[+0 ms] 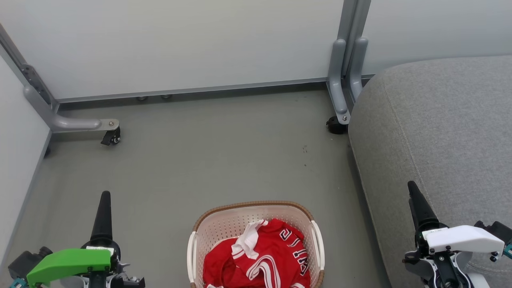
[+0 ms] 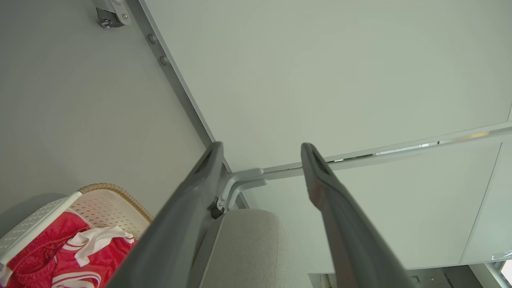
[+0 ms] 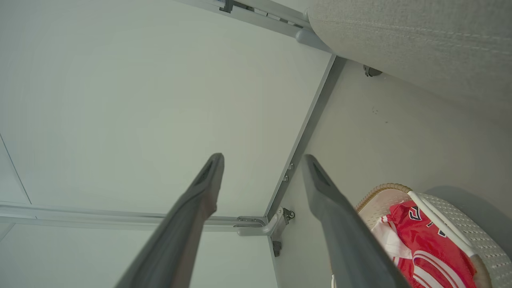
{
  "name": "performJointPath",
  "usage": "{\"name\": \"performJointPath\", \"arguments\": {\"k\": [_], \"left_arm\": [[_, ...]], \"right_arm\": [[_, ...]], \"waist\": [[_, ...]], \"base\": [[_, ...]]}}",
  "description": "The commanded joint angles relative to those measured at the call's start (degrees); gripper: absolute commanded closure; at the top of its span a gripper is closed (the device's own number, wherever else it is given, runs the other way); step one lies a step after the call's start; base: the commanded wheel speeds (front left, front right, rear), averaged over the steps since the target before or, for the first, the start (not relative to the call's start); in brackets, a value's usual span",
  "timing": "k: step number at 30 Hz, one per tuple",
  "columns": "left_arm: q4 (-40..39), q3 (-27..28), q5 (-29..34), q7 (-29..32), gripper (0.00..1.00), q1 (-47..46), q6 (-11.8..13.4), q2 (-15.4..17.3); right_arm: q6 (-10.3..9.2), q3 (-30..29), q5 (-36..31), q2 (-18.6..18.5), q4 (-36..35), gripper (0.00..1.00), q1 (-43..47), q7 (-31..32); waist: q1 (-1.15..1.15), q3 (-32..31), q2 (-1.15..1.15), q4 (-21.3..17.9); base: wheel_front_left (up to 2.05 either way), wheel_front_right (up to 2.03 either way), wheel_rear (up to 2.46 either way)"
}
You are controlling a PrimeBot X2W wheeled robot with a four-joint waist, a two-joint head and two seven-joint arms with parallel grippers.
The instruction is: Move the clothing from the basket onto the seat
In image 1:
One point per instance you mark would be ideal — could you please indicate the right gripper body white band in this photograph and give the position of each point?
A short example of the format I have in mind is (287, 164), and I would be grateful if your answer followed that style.
(460, 239)

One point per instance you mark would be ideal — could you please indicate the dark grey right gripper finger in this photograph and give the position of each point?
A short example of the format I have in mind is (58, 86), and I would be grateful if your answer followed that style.
(420, 208)

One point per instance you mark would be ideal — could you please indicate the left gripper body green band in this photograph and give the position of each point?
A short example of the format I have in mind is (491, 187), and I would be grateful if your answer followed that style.
(68, 262)

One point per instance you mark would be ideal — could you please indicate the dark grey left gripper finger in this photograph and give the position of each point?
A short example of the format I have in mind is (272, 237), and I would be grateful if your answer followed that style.
(103, 218)

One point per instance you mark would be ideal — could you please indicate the red jersey navy lettering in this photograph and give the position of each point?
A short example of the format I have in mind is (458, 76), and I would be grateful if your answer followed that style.
(288, 250)

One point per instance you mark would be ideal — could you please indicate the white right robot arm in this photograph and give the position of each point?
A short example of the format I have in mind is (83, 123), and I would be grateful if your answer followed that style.
(478, 281)

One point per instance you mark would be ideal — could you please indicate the grey fabric sofa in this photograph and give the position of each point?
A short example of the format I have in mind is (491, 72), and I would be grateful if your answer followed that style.
(440, 140)

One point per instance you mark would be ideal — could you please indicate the black caster wheel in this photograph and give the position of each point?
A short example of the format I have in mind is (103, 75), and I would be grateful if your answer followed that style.
(111, 137)
(336, 126)

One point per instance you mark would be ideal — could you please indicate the grey curved partition leg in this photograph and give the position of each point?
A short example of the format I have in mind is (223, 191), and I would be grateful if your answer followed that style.
(68, 123)

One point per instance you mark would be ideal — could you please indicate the white perforated laundry basket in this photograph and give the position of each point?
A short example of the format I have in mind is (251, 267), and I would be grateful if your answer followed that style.
(224, 228)

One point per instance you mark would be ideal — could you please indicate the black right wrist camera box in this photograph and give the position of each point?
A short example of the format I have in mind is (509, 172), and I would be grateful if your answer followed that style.
(496, 231)

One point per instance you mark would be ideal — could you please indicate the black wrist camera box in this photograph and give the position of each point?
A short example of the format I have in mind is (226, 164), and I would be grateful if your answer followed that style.
(496, 231)
(26, 262)

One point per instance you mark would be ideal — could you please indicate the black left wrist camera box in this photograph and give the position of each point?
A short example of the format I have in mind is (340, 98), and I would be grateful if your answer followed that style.
(26, 262)

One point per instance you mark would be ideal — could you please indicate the teal right camera connector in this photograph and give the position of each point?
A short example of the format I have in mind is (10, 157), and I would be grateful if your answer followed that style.
(508, 250)

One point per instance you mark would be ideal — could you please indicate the teal camera connector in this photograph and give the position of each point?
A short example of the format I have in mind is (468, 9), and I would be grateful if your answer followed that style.
(508, 250)
(16, 283)

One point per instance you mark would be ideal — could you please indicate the teal left camera connector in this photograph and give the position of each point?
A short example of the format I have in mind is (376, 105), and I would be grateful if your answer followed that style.
(16, 283)

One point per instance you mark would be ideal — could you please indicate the grey partition base rail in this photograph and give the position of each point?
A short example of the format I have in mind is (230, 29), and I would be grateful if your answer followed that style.
(192, 91)

